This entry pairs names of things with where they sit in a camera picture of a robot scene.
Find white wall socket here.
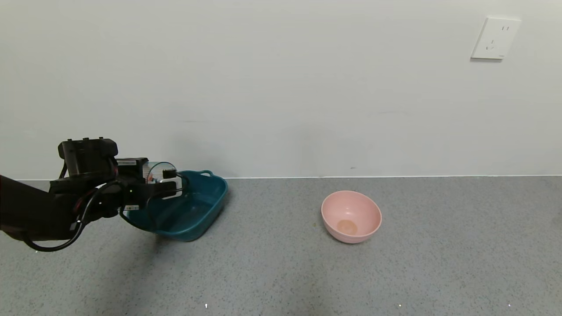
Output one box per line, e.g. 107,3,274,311
471,17,522,60

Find dark teal plastic basin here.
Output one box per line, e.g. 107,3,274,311
122,170,228,242

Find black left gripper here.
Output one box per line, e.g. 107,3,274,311
115,158,149,211

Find pink plastic bowl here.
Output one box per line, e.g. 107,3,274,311
321,190,382,244

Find clear ribbed plastic cup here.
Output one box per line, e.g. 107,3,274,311
146,162,179,199

